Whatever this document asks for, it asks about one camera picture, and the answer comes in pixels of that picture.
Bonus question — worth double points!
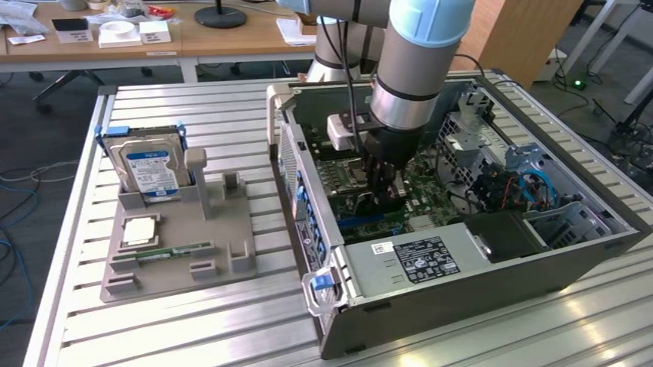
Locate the black plastic duct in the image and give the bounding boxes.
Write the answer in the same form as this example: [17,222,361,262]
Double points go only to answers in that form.
[461,212,552,265]

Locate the green motherboard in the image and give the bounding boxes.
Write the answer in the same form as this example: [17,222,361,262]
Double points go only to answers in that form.
[301,125,465,245]

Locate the perforated metal disk bay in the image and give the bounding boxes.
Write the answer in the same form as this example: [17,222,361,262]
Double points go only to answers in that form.
[439,110,512,184]

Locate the CPU socket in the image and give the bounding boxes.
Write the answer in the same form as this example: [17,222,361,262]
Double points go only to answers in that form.
[340,156,372,191]

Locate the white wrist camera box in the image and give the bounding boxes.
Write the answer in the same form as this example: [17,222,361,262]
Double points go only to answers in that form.
[326,113,368,151]

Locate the white paper stack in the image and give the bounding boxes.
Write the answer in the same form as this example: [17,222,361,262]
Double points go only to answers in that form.
[277,17,318,47]

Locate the slanted metal disk bay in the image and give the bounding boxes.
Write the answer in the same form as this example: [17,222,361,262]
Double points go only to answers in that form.
[523,200,614,249]

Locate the open grey PC case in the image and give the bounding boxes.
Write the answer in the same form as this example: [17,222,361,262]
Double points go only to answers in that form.
[266,68,653,361]

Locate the clear plastic bag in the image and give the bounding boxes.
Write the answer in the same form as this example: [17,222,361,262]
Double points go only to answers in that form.
[0,0,50,35]

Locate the silver CPU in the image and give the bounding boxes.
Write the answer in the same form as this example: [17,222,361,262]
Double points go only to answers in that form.
[122,218,160,245]

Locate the black camera cable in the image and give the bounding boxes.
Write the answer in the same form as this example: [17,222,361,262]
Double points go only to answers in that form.
[316,15,365,154]

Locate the blue wire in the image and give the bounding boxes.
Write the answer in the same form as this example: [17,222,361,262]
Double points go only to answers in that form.
[520,167,559,211]

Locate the green graphics card black cooler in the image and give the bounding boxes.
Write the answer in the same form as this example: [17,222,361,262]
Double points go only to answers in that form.
[349,190,408,222]

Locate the white tape roll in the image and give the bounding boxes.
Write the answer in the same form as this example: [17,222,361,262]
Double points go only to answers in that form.
[102,21,135,38]

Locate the grey power supply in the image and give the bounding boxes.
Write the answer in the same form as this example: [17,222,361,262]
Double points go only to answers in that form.
[342,225,495,299]

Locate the hard disk with blue carrier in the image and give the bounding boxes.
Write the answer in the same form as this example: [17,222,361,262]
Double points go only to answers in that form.
[94,122,190,203]

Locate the white box with black card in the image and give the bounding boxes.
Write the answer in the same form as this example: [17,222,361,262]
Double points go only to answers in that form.
[50,18,94,44]

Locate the grey parts rack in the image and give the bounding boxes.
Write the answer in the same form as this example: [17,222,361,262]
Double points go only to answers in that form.
[99,147,260,305]

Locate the white desk frame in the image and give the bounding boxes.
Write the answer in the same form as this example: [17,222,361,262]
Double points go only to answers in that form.
[556,0,653,106]

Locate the black round lamp base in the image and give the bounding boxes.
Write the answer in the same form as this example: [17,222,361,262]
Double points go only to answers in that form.
[194,5,249,28]

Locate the flat white box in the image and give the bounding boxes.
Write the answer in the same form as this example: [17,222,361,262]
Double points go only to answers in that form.
[98,21,145,50]

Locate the white floor cable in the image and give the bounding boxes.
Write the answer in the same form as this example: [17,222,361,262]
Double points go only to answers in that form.
[0,160,78,184]

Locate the wooden cabinet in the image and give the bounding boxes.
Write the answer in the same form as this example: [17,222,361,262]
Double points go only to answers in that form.
[448,0,587,89]

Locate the silver chipset heatsink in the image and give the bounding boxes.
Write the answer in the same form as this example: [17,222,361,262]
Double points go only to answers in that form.
[408,216,439,232]

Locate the black tripod stand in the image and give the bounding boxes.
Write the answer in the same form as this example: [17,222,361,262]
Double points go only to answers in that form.
[610,95,653,169]

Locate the small white box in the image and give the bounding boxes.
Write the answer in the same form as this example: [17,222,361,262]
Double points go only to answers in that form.
[138,20,172,45]

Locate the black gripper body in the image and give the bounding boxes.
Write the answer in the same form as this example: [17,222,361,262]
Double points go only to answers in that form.
[361,125,427,175]

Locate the blue floor cable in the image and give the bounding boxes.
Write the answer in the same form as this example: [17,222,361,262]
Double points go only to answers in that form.
[0,183,42,330]

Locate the black chair base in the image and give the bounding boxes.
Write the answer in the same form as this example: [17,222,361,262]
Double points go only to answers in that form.
[29,67,154,114]

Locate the white electrical box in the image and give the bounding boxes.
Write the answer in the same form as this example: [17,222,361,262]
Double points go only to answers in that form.
[543,47,569,83]

